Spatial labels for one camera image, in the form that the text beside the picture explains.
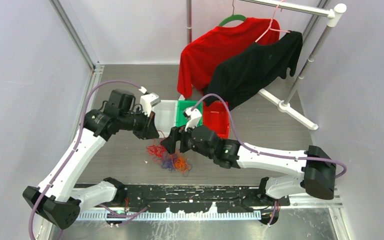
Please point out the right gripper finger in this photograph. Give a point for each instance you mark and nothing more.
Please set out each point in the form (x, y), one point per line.
(167, 143)
(174, 137)

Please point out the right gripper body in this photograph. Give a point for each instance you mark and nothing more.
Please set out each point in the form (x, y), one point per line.
(185, 137)

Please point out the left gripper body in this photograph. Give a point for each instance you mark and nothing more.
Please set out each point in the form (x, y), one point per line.
(141, 130)

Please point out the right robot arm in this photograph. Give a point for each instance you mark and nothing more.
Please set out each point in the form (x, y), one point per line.
(309, 171)

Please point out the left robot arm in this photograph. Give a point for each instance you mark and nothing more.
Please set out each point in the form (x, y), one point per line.
(55, 199)

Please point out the white plastic bin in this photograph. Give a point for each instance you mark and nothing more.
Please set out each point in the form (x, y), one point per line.
(165, 116)

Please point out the red plastic bin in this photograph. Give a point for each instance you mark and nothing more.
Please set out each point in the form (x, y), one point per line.
(216, 118)

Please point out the red t-shirt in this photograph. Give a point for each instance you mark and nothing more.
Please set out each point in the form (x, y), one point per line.
(199, 59)

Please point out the black t-shirt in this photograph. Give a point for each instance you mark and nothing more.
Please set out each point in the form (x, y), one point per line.
(242, 76)

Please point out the green clothes hanger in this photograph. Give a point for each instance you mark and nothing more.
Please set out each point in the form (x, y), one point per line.
(233, 17)

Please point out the pink clothes hanger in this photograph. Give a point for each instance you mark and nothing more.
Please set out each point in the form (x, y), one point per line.
(270, 26)

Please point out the white clothes rack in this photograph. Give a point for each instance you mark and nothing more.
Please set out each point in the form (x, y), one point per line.
(333, 15)

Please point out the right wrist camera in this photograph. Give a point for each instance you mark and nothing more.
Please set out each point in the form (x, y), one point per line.
(193, 117)

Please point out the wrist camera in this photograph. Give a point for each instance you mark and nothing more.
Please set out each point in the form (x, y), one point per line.
(193, 117)
(148, 101)

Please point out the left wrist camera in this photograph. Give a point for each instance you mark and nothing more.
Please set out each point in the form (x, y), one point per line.
(148, 101)

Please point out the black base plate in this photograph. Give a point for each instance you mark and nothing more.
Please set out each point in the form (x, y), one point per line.
(192, 199)

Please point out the white cable duct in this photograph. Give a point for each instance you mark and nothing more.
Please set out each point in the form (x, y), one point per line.
(105, 215)

